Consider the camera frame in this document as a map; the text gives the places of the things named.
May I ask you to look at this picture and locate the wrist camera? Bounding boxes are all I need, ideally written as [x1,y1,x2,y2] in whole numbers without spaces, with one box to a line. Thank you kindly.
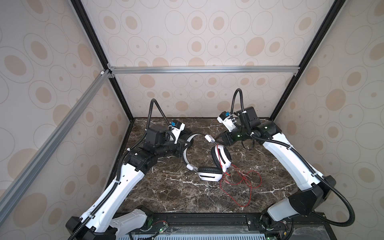
[171,120,185,144]
[217,111,240,133]

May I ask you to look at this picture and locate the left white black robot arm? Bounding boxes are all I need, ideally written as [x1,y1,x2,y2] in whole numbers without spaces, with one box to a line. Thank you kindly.
[66,99,187,240]

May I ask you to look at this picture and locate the horizontal aluminium rail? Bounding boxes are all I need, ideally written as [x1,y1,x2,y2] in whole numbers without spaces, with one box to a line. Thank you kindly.
[111,66,300,74]

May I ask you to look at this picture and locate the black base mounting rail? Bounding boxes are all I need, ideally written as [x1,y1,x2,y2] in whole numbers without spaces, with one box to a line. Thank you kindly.
[78,212,337,240]

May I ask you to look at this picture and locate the right black corner post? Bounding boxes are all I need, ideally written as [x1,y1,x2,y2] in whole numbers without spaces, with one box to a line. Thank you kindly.
[269,0,346,121]

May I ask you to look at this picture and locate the left black corner post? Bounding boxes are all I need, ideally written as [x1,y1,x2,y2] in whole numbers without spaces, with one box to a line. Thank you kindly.
[70,0,135,122]

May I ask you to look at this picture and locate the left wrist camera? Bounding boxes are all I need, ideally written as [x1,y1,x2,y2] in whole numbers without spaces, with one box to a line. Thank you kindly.
[171,120,185,144]

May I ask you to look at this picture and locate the white black headphones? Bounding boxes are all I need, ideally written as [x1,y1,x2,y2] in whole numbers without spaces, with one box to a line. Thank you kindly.
[182,133,233,182]

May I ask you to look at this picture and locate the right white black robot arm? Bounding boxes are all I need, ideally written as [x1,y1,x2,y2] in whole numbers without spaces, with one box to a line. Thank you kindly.
[218,89,356,230]

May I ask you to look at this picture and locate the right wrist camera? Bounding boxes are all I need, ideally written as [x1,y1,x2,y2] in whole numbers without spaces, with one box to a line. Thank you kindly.
[217,111,240,133]

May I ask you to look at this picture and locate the diagonal aluminium rail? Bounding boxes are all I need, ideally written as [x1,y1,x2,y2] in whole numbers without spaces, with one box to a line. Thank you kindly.
[1,69,112,225]

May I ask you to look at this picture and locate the black corner post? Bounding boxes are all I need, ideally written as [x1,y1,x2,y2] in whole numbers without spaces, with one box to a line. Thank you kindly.
[70,0,135,122]
[269,0,346,121]

